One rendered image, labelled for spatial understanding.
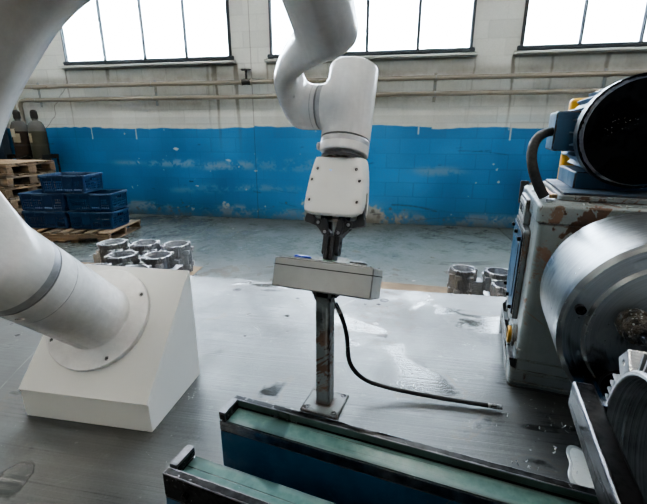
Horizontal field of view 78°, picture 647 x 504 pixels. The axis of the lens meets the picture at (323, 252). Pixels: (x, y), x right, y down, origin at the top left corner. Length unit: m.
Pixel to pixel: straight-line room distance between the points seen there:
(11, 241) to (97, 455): 0.35
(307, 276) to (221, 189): 5.79
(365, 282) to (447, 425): 0.29
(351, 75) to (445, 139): 5.13
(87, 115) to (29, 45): 7.04
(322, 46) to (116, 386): 0.61
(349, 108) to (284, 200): 5.43
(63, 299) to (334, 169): 0.45
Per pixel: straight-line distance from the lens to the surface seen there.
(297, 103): 0.71
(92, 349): 0.81
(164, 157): 6.79
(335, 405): 0.76
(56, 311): 0.69
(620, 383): 0.47
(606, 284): 0.58
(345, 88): 0.69
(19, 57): 0.47
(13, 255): 0.63
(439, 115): 5.80
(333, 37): 0.58
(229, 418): 0.57
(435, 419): 0.77
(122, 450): 0.76
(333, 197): 0.65
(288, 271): 0.66
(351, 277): 0.62
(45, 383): 0.85
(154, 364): 0.75
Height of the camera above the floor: 1.27
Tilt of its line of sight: 17 degrees down
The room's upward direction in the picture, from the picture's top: straight up
